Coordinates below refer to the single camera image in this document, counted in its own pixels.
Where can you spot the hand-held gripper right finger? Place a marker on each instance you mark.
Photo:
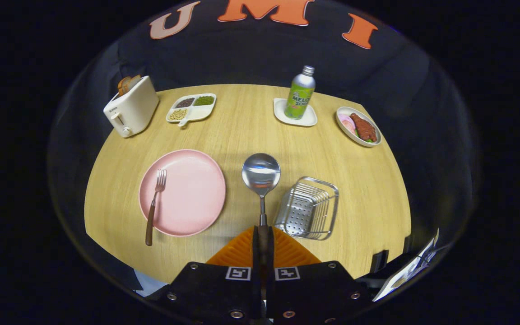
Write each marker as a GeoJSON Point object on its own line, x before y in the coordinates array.
{"type": "Point", "coordinates": [271, 257]}

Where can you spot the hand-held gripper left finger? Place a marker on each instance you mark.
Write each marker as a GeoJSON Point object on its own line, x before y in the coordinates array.
{"type": "Point", "coordinates": [255, 257]}

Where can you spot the pink round plate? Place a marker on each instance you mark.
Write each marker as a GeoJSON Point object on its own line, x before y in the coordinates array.
{"type": "Point", "coordinates": [192, 194]}

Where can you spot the white sheet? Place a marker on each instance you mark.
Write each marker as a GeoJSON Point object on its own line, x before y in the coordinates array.
{"type": "Point", "coordinates": [151, 284]}

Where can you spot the small black block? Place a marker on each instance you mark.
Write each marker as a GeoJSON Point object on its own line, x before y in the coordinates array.
{"type": "Point", "coordinates": [379, 261]}

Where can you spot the white printed paper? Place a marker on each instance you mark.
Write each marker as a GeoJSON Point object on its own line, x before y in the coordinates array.
{"type": "Point", "coordinates": [404, 275]}

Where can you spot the white square coaster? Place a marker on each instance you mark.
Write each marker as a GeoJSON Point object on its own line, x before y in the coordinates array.
{"type": "Point", "coordinates": [280, 113]}

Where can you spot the pink ham slice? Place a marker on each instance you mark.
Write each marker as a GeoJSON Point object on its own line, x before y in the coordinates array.
{"type": "Point", "coordinates": [345, 123]}

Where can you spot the white divided dish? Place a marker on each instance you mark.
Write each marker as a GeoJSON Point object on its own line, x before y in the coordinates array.
{"type": "Point", "coordinates": [199, 113]}

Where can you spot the brown meat piece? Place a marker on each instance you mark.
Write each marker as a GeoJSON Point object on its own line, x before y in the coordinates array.
{"type": "Point", "coordinates": [364, 127]}

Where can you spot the yellow soybeans pile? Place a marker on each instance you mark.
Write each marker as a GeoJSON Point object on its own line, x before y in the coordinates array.
{"type": "Point", "coordinates": [178, 114]}

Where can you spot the green soda bottle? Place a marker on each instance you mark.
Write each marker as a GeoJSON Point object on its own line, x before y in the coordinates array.
{"type": "Point", "coordinates": [299, 97]}

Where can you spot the green mung beans pile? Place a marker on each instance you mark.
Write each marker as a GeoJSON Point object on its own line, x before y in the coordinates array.
{"type": "Point", "coordinates": [204, 100]}

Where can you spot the white oval plate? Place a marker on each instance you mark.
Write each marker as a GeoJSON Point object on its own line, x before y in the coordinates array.
{"type": "Point", "coordinates": [348, 109]}

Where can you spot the dark red beans pile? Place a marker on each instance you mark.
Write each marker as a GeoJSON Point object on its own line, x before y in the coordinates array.
{"type": "Point", "coordinates": [184, 103]}

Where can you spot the white toaster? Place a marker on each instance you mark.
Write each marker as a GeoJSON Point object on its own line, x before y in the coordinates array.
{"type": "Point", "coordinates": [133, 110]}

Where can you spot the toasted bread slice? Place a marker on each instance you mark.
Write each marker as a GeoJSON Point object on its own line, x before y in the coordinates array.
{"type": "Point", "coordinates": [133, 81]}
{"type": "Point", "coordinates": [123, 85]}

